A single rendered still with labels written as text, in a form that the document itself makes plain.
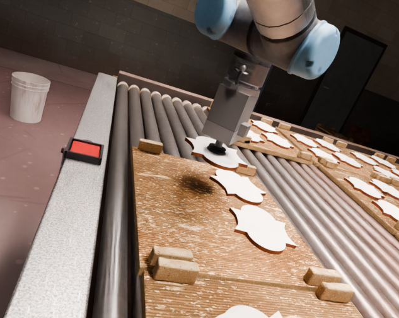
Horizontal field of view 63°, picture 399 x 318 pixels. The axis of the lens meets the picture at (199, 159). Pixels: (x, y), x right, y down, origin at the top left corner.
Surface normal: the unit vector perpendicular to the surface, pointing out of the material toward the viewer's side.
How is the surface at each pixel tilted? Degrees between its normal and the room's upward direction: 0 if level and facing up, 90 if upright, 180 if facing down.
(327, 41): 92
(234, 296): 0
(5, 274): 0
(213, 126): 90
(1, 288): 0
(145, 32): 90
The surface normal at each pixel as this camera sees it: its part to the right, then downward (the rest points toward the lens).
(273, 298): 0.33, -0.87
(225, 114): -0.40, 0.22
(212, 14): -0.68, 0.04
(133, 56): 0.25, 0.44
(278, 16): 0.00, 0.91
